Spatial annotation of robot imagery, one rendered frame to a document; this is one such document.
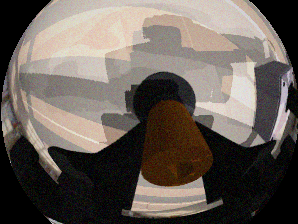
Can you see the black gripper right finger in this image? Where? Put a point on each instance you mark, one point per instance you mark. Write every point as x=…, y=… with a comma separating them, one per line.
x=230, y=162

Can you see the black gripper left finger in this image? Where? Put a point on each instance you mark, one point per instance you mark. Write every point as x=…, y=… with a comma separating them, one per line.
x=115, y=168

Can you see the orange knob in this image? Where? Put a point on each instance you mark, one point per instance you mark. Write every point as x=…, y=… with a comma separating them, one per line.
x=175, y=153

